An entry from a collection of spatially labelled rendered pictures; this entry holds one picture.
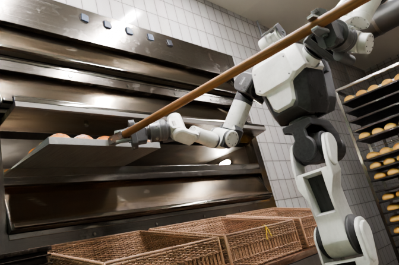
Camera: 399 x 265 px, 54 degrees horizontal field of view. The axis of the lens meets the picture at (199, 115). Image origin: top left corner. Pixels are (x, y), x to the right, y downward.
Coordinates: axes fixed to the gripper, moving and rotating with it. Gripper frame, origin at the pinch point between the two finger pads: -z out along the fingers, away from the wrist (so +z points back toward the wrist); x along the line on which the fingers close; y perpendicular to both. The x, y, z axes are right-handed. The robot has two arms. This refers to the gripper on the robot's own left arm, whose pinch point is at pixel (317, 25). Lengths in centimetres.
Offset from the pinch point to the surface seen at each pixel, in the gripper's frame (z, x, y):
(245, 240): 41, 51, 75
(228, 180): 107, 13, 126
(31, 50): -20, -53, 119
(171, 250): -2, 47, 74
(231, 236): 33, 48, 75
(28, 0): -16, -85, 124
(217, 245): 23, 50, 75
